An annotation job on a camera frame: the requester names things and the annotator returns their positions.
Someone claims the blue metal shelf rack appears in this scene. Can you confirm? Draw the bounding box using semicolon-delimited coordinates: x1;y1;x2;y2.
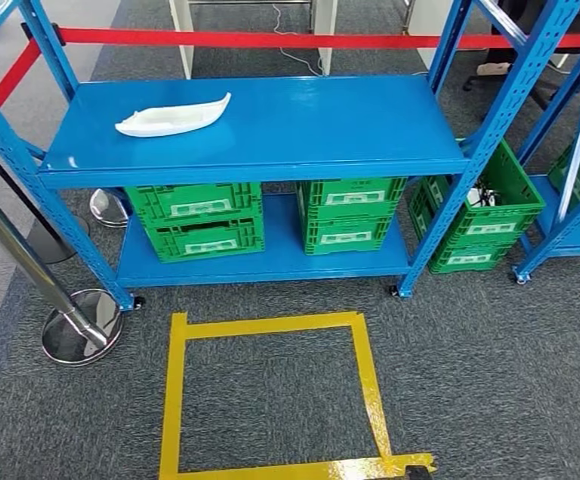
515;0;580;286
0;0;580;313

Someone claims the white plastic tray part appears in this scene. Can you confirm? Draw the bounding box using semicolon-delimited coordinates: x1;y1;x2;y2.
115;92;232;139

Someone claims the green plastic crate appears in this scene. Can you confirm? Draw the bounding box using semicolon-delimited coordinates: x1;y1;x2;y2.
295;177;408;256
547;99;580;225
408;139;546;274

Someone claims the long red barrier belt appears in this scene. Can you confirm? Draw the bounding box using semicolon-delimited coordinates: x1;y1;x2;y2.
52;26;580;51

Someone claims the yellow floor tape square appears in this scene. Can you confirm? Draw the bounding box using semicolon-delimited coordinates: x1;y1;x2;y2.
159;311;437;480

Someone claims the person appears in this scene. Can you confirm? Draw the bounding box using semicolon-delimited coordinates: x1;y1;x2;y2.
476;0;531;77

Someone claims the black office chair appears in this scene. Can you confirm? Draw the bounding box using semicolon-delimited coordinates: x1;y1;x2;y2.
462;0;580;111

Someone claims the short red barrier belt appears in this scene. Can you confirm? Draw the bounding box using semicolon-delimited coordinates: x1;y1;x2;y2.
0;39;41;144

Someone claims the green crate with handle slot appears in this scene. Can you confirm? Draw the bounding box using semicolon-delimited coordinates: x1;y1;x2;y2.
125;182;266;264

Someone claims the white floor cable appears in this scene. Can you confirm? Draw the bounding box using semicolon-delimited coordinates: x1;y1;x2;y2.
272;3;326;77

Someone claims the dark belt stanchion post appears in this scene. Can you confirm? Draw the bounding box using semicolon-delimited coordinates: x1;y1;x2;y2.
20;21;130;229

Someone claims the cable bundle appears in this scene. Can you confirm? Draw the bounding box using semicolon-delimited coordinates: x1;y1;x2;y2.
464;185;501;208

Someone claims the white table with metal frame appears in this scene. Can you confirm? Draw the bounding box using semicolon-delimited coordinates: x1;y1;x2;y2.
405;0;471;68

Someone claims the chrome stanchion post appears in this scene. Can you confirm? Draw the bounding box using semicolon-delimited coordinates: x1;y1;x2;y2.
0;173;125;367

